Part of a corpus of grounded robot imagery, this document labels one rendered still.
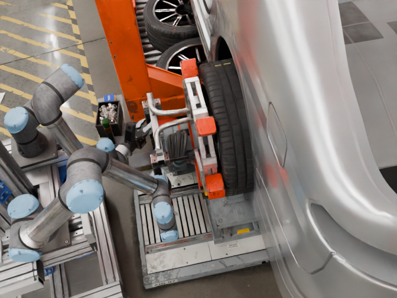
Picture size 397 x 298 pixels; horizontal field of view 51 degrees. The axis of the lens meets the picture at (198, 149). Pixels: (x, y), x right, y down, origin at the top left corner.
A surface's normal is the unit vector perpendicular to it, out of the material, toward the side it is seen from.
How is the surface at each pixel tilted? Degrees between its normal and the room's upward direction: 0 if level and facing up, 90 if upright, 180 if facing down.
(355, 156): 19
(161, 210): 2
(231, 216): 0
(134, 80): 90
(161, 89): 90
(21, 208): 7
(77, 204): 85
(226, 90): 11
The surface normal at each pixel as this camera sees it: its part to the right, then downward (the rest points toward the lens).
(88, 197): 0.28, 0.70
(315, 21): -0.36, -0.34
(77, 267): -0.07, -0.60
